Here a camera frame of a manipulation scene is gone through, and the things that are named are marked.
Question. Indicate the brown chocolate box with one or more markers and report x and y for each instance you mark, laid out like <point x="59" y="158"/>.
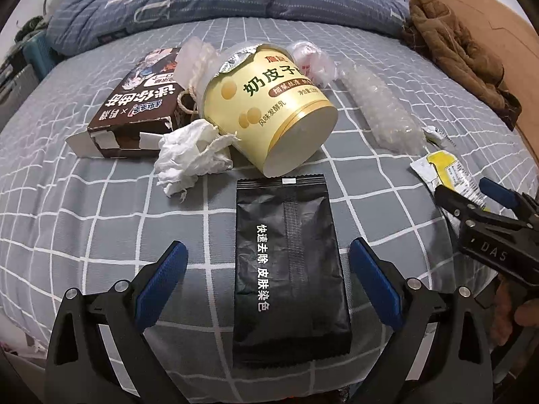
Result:
<point x="134" y="109"/>

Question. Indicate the blue striped duvet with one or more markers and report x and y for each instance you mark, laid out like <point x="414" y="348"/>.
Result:
<point x="210" y="4"/>

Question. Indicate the black wet wipe packet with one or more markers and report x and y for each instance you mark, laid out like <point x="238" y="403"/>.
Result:
<point x="290" y="261"/>

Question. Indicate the yellow and white sachet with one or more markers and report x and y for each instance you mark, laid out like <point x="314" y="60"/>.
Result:
<point x="446" y="172"/>

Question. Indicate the clear bubble wrap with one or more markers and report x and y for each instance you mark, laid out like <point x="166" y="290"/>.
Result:
<point x="383" y="109"/>

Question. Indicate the white tissue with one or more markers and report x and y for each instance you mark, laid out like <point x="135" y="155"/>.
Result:
<point x="185" y="151"/>

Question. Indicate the person's right hand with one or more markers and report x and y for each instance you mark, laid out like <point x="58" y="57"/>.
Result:
<point x="509" y="303"/>

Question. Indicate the grey suitcase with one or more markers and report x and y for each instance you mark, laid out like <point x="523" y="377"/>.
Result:
<point x="19" y="84"/>

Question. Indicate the brown quilted jacket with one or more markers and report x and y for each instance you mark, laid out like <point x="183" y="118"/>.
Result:
<point x="454" y="50"/>

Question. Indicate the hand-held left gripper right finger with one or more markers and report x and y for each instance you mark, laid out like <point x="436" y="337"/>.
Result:
<point x="374" y="277"/>

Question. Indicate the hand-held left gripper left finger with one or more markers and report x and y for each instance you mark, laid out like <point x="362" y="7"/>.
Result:
<point x="168" y="269"/>

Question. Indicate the grey checked bedsheet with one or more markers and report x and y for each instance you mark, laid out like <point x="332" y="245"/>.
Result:
<point x="84" y="219"/>

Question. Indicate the yellow yogurt tub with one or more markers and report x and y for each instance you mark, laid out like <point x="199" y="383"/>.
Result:
<point x="269" y="113"/>

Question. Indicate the wooden headboard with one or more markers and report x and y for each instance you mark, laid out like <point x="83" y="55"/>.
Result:
<point x="505" y="42"/>

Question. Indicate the teal suitcase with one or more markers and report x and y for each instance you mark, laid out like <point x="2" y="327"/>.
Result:
<point x="40" y="54"/>

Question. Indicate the small red-print plastic bag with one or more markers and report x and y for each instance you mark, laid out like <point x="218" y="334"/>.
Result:
<point x="313" y="63"/>

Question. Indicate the small white torn wrapper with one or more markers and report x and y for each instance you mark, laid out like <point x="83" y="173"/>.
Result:
<point x="438" y="135"/>

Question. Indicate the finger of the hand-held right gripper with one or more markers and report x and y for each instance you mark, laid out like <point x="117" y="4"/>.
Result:
<point x="499" y="191"/>
<point x="454" y="202"/>

